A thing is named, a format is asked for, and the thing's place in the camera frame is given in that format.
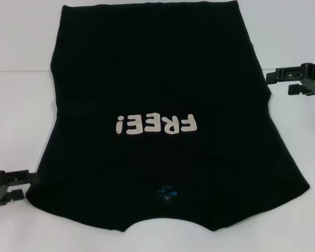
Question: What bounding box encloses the black shirt with FREE print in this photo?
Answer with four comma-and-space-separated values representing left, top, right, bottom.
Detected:
25, 0, 310, 233

